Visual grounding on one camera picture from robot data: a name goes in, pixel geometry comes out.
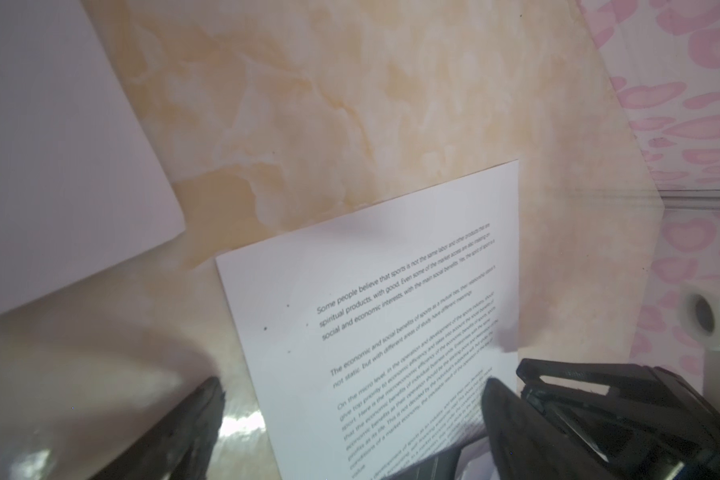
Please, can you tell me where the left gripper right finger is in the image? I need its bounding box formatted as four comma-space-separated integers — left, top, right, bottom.
481, 377, 612, 480

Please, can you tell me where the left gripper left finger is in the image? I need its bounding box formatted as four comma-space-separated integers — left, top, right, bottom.
92, 377, 225, 480

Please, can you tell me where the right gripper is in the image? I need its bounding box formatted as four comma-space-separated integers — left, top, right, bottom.
516, 358, 720, 479

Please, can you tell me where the black and white folder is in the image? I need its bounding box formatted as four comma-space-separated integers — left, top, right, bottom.
391, 439, 499, 480

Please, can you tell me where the centre highlighted paper sheet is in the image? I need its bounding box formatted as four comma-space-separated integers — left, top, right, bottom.
216, 161, 519, 479

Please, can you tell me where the far left paper sheet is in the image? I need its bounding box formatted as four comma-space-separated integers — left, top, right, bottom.
0, 1, 185, 315

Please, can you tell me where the right corner aluminium post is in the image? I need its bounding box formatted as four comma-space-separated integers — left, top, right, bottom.
659, 190, 720, 211

